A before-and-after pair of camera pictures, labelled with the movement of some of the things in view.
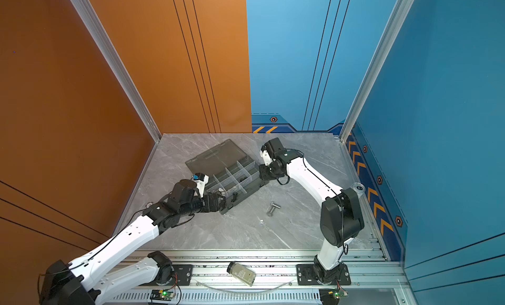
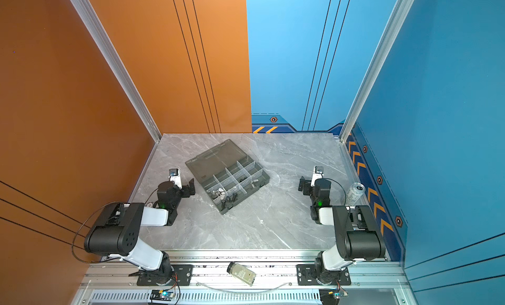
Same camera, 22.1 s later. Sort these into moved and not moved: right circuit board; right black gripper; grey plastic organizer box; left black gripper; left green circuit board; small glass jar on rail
Moved: left black gripper; right black gripper
Not moved: grey plastic organizer box; left green circuit board; right circuit board; small glass jar on rail
